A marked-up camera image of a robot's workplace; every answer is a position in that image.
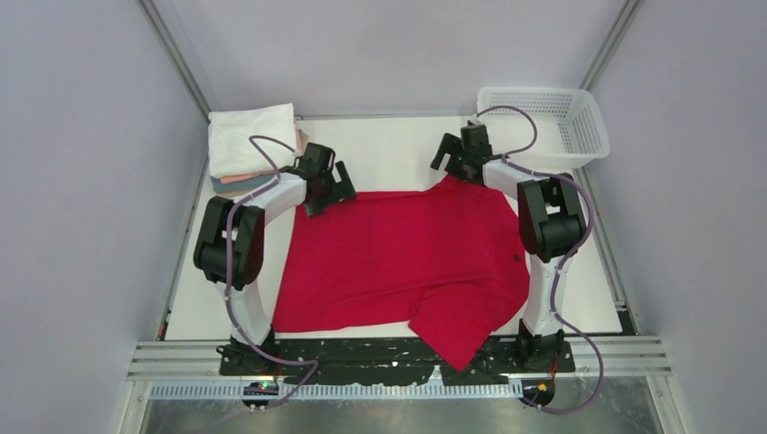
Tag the pink folded t shirt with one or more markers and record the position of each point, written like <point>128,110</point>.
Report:
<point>302,140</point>

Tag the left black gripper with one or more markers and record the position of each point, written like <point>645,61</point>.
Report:
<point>335,189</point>

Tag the white plastic basket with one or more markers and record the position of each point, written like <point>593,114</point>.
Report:
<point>570,129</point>

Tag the red t shirt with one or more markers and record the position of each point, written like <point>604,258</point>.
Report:
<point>448,261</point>

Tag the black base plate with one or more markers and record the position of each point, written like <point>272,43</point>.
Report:
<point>405,361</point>

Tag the blue folded t shirt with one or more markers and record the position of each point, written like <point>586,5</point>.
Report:
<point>239,187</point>

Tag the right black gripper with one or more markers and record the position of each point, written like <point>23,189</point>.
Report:
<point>453,153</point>

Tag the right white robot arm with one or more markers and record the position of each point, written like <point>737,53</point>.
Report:
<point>552,227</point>

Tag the aluminium front rail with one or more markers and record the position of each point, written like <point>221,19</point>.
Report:
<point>197,363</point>

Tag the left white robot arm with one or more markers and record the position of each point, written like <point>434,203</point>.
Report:
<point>230,251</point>

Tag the white folded t shirt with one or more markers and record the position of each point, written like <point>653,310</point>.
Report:
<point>252,141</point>

